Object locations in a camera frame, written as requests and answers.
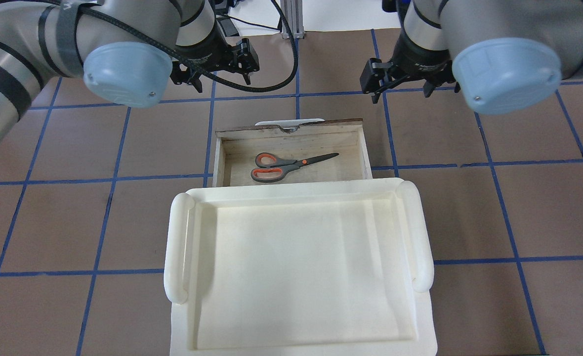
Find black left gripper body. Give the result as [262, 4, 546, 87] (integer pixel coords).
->
[175, 30, 260, 84]

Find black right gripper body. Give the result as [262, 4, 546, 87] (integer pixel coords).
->
[360, 38, 460, 104]

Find orange grey scissors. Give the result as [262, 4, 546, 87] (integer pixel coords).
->
[250, 152, 339, 184]

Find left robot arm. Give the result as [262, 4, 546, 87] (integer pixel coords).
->
[0, 0, 260, 142]

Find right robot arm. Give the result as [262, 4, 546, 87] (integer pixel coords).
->
[360, 0, 583, 115]

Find wooden drawer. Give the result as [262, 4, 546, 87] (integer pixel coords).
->
[212, 119, 373, 187]

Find white plastic tray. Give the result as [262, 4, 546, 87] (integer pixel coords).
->
[164, 178, 438, 356]

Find aluminium frame post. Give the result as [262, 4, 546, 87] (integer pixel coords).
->
[279, 0, 305, 39]

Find white drawer handle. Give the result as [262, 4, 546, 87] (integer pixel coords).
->
[254, 118, 325, 129]

